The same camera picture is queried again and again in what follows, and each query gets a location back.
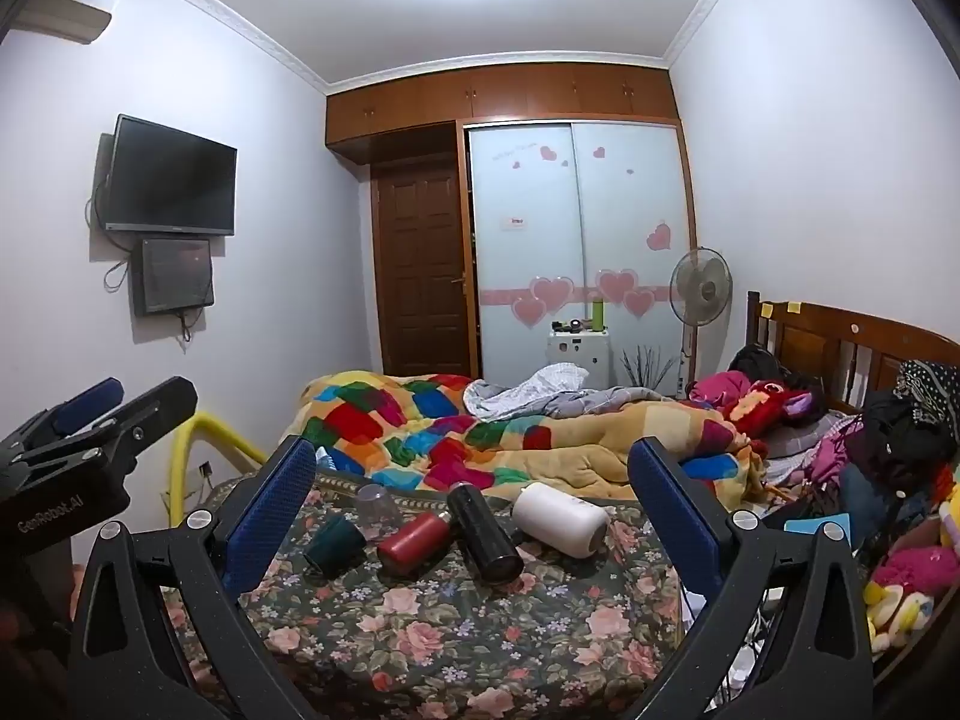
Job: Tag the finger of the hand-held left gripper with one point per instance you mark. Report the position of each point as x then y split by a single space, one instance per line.
86 405
150 412

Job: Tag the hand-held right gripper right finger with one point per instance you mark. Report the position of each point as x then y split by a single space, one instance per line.
667 517

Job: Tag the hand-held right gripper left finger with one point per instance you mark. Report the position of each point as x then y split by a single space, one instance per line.
270 510

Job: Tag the dark green cup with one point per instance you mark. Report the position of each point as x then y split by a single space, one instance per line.
334 544

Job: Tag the white cylindrical bottle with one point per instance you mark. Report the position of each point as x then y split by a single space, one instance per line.
559 517

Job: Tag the clear plastic cup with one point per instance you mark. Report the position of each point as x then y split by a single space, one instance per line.
379 506

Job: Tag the red cylindrical bottle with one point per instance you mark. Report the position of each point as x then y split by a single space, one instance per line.
412 544

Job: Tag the black cylindrical bottle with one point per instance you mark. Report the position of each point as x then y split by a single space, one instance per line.
484 532

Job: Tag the yellow padded tube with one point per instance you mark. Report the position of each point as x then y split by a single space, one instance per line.
184 457

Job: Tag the pink clothes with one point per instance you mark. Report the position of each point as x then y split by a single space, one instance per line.
712 390

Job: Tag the red plush toy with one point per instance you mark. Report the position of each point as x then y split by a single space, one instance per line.
761 409

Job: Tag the dry spiky plant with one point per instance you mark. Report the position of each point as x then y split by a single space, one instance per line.
646 373

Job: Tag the teal book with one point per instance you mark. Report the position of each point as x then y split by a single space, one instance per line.
825 529

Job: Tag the grey white cloth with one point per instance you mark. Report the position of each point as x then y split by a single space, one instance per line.
540 394

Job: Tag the black bag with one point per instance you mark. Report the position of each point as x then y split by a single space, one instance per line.
757 364

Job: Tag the small white cabinet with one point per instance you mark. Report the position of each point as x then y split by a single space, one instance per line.
577 360

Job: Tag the colourful patchwork quilt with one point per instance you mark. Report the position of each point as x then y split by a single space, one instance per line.
480 435

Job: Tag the green bottle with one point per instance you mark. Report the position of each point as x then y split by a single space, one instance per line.
598 315

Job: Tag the standing electric fan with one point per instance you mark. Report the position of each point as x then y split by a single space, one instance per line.
701 286

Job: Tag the wooden bed headboard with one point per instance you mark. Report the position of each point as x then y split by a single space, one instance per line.
832 345

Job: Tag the black clothes pile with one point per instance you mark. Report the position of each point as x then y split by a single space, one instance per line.
900 442

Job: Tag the yellow plush toy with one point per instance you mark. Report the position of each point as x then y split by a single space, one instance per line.
896 615

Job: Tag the pink plush toy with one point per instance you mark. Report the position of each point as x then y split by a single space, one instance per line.
919 566

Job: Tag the brown wooden door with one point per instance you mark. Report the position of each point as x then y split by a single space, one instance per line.
420 270

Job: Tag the black dotted cloth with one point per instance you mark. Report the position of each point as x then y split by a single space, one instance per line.
930 386

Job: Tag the frosted sliding door wardrobe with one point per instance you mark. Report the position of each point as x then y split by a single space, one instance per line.
577 225

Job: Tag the wooden overhead cabinet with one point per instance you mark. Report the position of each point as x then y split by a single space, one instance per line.
487 101

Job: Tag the small grey wall monitor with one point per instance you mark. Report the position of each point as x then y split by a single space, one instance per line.
174 276

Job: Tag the wall-mounted black television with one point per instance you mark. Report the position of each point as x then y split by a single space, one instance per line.
171 174

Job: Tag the wall air conditioner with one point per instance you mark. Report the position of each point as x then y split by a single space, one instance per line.
71 15

